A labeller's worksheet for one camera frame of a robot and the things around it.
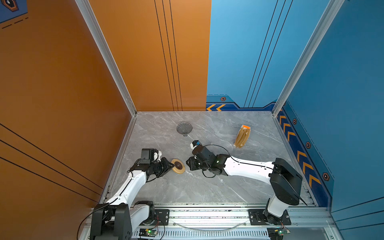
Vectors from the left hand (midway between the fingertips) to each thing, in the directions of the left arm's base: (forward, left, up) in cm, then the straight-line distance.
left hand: (174, 164), depth 85 cm
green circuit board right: (-31, -52, -8) cm, 61 cm away
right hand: (-1, -7, +4) cm, 8 cm away
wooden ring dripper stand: (0, -3, -5) cm, 5 cm away
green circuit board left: (-31, +10, -8) cm, 34 cm away
